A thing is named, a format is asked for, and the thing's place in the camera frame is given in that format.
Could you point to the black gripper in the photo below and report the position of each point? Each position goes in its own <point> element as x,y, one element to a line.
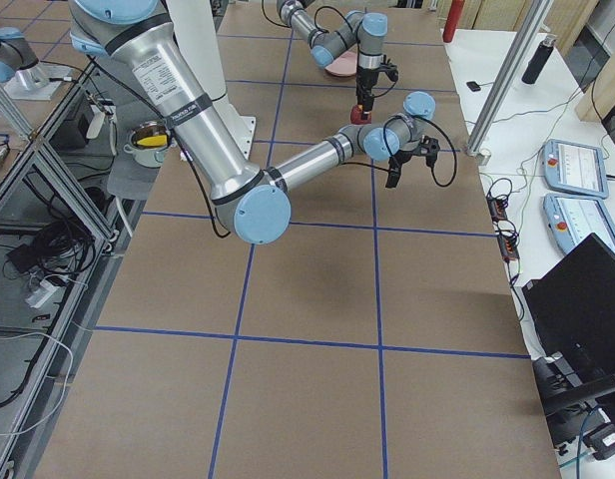
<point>362,82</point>
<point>400,159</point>

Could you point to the red apple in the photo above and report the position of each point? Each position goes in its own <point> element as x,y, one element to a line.
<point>359,115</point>

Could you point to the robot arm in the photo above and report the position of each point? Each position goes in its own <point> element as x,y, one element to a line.
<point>172,50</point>
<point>332,30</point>

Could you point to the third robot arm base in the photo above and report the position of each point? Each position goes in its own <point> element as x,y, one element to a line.
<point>22,74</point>

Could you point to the pink plate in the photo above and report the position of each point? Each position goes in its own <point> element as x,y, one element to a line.
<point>344,66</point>

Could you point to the small black square device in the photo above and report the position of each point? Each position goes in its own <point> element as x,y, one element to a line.
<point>473,86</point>

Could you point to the orange black power strip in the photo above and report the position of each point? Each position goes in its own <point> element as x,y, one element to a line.
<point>497,207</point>

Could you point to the red fire extinguisher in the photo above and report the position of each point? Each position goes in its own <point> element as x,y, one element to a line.
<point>452,20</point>

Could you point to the black water bottle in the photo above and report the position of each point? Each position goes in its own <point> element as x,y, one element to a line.
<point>539,60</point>

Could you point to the far blue teach pendant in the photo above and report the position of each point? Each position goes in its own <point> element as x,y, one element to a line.
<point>574,168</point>

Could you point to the blue teach pendant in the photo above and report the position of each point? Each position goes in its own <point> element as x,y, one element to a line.
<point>574,168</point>
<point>572,219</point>

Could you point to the near blue teach pendant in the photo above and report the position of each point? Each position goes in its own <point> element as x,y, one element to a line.
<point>572,219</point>

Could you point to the white pot with corn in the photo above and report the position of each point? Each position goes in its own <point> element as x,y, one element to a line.
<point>148,143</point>

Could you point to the black laptop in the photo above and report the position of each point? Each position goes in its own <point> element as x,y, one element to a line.
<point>573,306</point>

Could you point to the white power adapter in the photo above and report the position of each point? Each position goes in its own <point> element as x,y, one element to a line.
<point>41,294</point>

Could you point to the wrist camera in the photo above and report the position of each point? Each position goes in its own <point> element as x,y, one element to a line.
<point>389,69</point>
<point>428,148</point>

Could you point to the aluminium frame post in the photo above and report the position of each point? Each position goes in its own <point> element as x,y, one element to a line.
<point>516,53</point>

